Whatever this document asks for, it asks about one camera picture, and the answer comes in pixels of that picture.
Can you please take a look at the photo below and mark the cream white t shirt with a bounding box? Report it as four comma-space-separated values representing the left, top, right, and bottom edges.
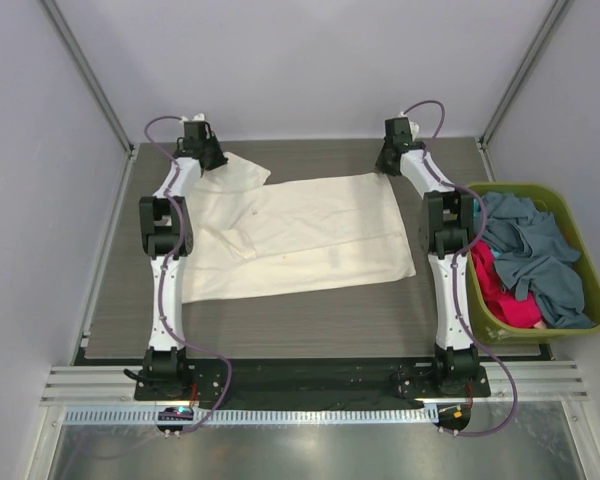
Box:
182, 154, 416, 303

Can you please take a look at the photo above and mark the olive green plastic bin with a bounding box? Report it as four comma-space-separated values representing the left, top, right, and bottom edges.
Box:
466, 182, 600, 345

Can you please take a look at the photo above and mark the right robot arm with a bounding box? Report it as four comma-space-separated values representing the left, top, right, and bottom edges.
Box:
376, 114, 479, 396

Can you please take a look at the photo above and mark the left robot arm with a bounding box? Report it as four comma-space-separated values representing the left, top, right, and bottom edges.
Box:
135, 114, 227, 400

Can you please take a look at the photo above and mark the grey blue t shirt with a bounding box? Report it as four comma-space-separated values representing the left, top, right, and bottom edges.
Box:
480, 192, 595, 329

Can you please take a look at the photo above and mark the red t shirt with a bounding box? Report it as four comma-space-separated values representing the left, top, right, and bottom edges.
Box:
471, 241, 544, 329

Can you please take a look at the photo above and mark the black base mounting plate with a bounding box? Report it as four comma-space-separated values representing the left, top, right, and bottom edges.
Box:
124, 357, 491, 411

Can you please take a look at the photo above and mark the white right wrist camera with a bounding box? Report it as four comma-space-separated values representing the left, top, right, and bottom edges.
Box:
399, 110, 420, 141

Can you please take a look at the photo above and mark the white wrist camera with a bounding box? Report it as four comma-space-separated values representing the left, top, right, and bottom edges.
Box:
399, 110, 420, 141
177, 113, 207, 124

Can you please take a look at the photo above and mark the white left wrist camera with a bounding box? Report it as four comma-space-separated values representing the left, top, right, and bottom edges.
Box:
177, 113, 207, 124

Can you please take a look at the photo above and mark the right aluminium corner post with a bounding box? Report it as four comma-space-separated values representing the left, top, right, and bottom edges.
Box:
478, 0, 573, 151

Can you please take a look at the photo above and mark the aluminium corner post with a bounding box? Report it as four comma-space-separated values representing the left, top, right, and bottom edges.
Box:
478, 0, 573, 151
38, 0, 134, 155

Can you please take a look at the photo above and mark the left aluminium corner post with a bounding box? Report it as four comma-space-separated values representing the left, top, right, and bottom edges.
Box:
38, 0, 134, 155

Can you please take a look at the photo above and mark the white slotted cable duct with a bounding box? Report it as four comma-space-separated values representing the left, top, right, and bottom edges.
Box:
64, 405, 438, 427

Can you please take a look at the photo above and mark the aluminium frame rail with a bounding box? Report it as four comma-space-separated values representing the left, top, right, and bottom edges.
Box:
40, 361, 589, 406

